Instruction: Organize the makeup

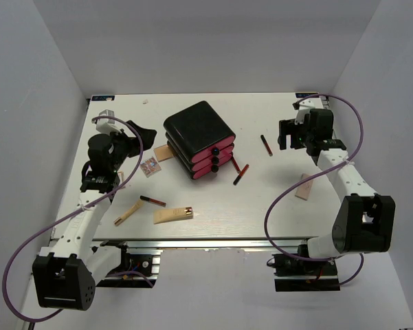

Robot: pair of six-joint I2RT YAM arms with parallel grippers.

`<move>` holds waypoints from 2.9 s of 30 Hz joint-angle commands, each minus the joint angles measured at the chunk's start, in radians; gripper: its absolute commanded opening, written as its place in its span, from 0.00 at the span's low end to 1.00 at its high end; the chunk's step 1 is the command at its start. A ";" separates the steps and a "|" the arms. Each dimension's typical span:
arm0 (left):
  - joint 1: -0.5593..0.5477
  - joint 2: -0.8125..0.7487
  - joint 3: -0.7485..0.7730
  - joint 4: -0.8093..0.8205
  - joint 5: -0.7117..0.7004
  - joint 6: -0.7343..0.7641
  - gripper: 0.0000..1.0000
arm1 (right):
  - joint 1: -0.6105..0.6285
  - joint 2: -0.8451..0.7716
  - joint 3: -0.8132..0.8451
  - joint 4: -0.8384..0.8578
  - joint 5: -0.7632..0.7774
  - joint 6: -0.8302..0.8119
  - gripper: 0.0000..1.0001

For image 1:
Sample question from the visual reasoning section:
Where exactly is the red lip gloss front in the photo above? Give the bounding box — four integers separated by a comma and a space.
233, 164, 249, 186

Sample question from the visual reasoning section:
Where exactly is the red lip gloss far right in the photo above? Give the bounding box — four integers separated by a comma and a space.
260, 135, 273, 157

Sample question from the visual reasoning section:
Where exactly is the beige square sponge pad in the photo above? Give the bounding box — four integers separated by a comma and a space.
154, 144, 175, 162

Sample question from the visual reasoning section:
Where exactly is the slim beige gold tube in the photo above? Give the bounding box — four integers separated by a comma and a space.
113, 199, 144, 226

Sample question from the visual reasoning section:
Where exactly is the beige cream tube gold cap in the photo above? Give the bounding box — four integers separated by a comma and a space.
153, 207, 194, 224

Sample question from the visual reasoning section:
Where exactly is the clear eyeshadow palette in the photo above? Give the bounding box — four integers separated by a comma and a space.
140, 157, 161, 177

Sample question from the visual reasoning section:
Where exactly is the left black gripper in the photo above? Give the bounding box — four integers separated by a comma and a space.
106, 121, 157, 172

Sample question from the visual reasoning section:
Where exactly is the black pink drawer organizer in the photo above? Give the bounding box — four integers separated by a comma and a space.
163, 100, 236, 178

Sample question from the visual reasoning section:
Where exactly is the blue label right corner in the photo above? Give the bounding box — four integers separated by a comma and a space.
295, 92, 318, 99

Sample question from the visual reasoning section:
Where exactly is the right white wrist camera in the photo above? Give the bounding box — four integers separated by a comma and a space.
292, 98, 316, 125

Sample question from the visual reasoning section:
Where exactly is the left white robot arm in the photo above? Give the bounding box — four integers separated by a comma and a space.
32, 118, 157, 311

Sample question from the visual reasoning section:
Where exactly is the blue label corner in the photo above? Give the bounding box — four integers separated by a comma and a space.
295, 92, 318, 99
91, 95, 115, 102

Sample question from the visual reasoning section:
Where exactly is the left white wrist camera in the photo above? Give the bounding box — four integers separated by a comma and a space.
96, 109, 121, 135

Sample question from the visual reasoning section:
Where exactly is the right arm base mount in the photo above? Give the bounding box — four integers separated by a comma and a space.
266, 254, 340, 292

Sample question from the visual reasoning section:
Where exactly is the blue label left corner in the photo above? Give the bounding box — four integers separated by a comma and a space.
91, 95, 115, 102

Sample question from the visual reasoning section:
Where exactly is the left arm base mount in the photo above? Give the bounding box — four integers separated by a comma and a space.
84, 240, 161, 288

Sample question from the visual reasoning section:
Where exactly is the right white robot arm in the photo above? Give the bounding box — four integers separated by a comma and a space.
278, 109, 396, 274

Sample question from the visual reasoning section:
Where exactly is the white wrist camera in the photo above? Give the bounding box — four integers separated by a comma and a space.
96, 109, 121, 135
292, 98, 316, 125

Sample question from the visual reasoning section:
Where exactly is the small beige item under arm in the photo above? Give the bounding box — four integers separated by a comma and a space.
118, 171, 125, 189

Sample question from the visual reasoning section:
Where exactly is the pink drawer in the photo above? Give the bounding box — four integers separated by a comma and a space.
191, 144, 234, 172
191, 153, 233, 179
190, 135, 236, 164

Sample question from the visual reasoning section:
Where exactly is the red lip gloss left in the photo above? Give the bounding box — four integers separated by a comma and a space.
139, 195, 166, 207

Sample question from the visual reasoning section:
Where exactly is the pink sachet packet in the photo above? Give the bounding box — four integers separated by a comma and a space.
295, 180, 313, 201

